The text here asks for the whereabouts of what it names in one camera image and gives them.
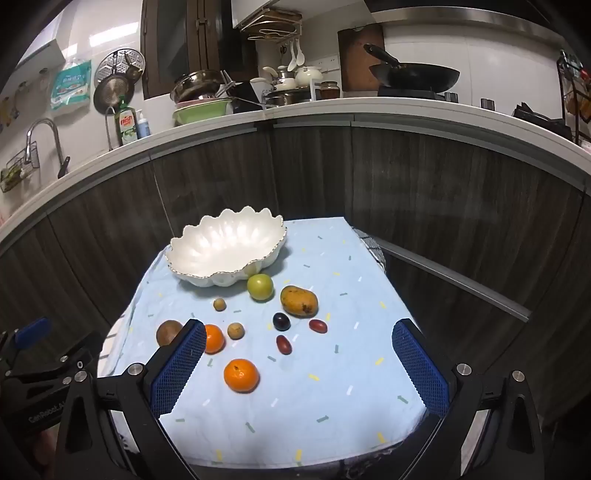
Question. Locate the white shell-shaped bowl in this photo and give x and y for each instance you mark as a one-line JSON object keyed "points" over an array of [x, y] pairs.
{"points": [[221, 249]]}

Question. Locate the green apple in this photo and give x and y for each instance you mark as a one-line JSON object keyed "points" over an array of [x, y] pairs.
{"points": [[260, 287]]}

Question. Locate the white hanging ladle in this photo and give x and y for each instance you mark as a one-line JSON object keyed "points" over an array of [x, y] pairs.
{"points": [[300, 55]]}

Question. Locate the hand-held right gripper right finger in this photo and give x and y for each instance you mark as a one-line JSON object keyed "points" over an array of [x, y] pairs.
{"points": [[420, 369]]}

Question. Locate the blue white pump bottle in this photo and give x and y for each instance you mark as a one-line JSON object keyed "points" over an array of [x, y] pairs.
{"points": [[143, 127]]}

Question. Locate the chrome kitchen faucet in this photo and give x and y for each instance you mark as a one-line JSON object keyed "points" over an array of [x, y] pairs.
{"points": [[46, 124]]}

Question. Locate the wooden cutting board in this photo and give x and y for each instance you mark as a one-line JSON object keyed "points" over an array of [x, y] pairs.
{"points": [[353, 60]]}

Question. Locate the white kitchen countertop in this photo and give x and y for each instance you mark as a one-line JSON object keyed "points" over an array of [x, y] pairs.
{"points": [[415, 113]]}

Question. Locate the hanging frying pan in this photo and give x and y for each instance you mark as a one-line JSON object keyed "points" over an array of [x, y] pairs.
{"points": [[113, 94]]}

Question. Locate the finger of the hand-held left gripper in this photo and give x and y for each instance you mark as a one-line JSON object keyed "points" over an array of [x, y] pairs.
{"points": [[32, 330], [55, 364]]}

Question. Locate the green dish soap bottle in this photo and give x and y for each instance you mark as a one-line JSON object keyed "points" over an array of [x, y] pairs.
{"points": [[127, 127]]}

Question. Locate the brown kiwi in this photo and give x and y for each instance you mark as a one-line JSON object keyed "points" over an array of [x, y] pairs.
{"points": [[167, 333]]}

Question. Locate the green plastic basin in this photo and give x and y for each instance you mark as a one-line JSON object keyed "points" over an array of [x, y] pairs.
{"points": [[203, 113]]}

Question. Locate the small brown longan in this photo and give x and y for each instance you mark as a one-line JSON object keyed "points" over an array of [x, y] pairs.
{"points": [[219, 304], [235, 331]]}

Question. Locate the white kettle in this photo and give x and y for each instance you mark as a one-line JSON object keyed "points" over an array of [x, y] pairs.
{"points": [[308, 76]]}

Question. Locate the glass jar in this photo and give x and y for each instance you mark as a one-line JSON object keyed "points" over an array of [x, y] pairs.
{"points": [[329, 90]]}

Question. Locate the dark window frame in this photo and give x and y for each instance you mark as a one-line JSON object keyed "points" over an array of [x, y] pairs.
{"points": [[157, 46]]}

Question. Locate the yellow mango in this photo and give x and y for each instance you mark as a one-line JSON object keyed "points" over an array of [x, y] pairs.
{"points": [[299, 302]]}

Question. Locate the red cherry tomato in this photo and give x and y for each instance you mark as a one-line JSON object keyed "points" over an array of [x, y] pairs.
{"points": [[318, 326], [284, 345]]}

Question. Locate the dark wood kitchen cabinet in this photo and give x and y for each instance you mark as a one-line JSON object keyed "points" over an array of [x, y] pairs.
{"points": [[415, 175]]}

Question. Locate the orange tangerine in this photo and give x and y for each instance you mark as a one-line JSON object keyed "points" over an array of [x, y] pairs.
{"points": [[215, 340], [241, 376]]}

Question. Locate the black white checked cloth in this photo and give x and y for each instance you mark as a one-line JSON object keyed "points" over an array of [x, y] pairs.
{"points": [[371, 249]]}

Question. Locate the grey metal rail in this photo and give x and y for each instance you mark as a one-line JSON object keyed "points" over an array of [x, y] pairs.
{"points": [[461, 281]]}

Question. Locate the dark purple plum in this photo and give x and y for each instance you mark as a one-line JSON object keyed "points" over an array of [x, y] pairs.
{"points": [[281, 321]]}

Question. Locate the black wok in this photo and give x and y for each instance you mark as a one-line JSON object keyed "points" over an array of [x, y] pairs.
{"points": [[415, 76]]}

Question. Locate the stainless steel pot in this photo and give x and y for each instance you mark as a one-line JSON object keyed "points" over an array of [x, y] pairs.
{"points": [[288, 97]]}

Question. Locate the wall rack with wooden boards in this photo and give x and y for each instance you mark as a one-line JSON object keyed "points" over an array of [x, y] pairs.
{"points": [[272, 25]]}

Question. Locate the black gas stove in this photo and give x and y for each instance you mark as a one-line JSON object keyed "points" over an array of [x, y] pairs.
{"points": [[406, 93]]}

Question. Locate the round metal steamer rack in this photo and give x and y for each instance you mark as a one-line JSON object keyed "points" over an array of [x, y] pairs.
{"points": [[127, 62]]}

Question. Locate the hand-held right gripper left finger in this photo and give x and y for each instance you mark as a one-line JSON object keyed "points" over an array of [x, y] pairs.
{"points": [[180, 364]]}

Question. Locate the hanging plastic package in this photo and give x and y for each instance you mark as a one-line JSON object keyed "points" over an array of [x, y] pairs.
{"points": [[70, 85]]}

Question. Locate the light blue patterned tablecloth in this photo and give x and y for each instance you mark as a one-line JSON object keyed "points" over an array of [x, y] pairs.
{"points": [[323, 392]]}

